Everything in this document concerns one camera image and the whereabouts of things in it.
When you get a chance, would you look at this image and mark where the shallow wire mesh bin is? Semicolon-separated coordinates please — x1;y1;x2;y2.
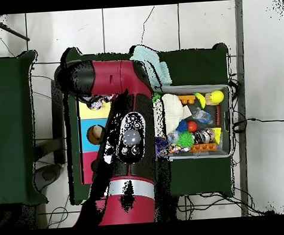
152;83;234;161

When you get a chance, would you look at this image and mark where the orange toy brick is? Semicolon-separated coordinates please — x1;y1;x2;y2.
178;94;197;106

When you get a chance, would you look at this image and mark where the orange plastic tray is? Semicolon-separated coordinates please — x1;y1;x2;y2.
188;143;216;154

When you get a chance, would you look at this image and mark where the black cable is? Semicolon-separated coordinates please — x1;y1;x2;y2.
233;115;284;127

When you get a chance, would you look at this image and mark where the mint green knitted cloth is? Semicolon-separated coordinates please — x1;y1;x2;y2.
129;42;173;89

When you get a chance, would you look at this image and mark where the wooden box with three holes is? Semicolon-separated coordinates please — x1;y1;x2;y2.
77;96;119;185

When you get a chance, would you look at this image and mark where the red ball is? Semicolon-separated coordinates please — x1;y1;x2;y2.
186;121;199;133

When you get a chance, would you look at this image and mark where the white ball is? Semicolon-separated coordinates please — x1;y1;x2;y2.
91;126;106;140

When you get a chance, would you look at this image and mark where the yellow cheese wedge toy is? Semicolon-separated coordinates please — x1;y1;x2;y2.
210;126;223;145

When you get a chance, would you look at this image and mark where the white multicolour print cloth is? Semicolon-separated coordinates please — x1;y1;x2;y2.
85;93;119;112

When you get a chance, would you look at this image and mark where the plain yellow ball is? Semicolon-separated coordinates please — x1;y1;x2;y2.
210;89;225;105

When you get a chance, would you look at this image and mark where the green cloth side table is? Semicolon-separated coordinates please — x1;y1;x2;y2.
0;50;47;207

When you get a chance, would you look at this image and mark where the green spiky ball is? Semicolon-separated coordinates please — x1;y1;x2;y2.
176;130;194;149

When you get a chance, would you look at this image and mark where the cream knitted cloth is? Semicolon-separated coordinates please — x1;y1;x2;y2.
160;92;186;133

